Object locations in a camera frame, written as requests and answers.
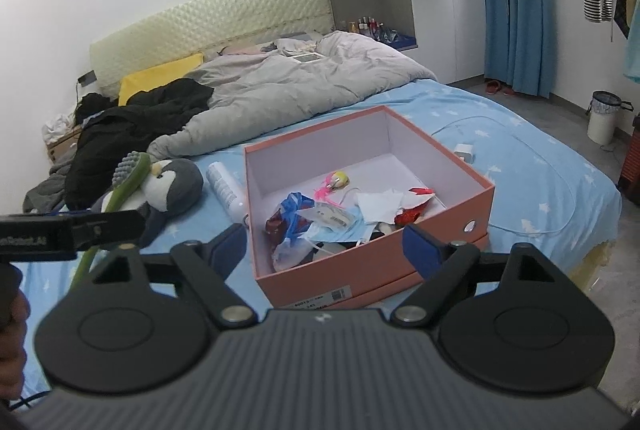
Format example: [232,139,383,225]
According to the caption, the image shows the light grey duvet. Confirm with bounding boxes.
[147,31,436,161]

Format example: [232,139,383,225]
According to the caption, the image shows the white charger with cable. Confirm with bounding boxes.
[430,115,576,235]

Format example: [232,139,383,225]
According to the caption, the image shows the person's left hand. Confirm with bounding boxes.
[0,294,29,403]

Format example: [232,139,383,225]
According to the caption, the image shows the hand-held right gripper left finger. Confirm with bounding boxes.
[65,224,256,330]

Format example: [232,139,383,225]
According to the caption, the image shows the small colourful toy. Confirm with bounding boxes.
[315,171,349,201]

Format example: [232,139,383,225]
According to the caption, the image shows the hanging teal garment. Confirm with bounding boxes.
[622,0,640,85]

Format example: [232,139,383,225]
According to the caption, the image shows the white sock with label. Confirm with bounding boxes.
[310,190,406,231]

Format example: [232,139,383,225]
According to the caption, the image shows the grey penguin plush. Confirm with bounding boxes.
[92,158,205,248]

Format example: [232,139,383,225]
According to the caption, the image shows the black clothing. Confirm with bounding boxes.
[75,92,118,121]

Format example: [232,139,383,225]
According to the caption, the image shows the blue tray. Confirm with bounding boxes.
[385,30,418,50]

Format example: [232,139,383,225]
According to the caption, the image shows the red floral snack packet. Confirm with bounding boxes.
[265,212,291,238]

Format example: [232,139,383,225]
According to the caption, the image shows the dark grey blanket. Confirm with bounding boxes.
[22,160,81,213]

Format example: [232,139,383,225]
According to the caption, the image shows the blue wet wipes packet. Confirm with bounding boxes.
[272,192,321,273]

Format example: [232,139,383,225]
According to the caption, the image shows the pink cardboard box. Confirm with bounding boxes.
[244,106,496,311]

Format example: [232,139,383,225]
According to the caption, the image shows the white spray bottle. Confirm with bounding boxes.
[206,161,248,221]

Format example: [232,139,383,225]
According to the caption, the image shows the yellow pillow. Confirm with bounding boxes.
[118,53,206,106]

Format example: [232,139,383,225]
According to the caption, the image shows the blue curtain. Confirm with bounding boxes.
[475,0,556,98]

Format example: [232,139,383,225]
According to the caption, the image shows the row of cosmetic bottles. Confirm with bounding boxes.
[342,16,396,41]

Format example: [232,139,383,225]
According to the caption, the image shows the black garment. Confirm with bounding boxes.
[65,78,216,211]

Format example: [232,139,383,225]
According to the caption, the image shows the brown cardboard box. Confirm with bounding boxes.
[46,125,83,163]

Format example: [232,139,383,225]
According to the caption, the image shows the white crumpled clothes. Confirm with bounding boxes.
[42,112,76,138]

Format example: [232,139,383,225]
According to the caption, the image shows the white trash bin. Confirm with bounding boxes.
[587,90,635,145]

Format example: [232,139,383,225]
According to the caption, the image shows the cream quilted headboard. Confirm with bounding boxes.
[90,0,335,98]

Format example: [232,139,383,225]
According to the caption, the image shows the blue face mask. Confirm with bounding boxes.
[300,205,381,243]

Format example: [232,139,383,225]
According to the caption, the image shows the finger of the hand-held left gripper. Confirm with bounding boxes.
[72,210,147,251]

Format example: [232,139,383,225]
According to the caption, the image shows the red foil candy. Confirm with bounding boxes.
[395,187,436,227]

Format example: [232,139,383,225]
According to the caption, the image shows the green back brush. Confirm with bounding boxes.
[72,151,152,291]

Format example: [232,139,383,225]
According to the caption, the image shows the light blue bed sheet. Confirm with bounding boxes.
[20,77,623,311]

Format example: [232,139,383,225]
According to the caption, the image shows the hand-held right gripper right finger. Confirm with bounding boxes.
[390,224,576,330]

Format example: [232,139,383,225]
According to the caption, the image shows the blue cable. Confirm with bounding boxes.
[7,387,51,411]

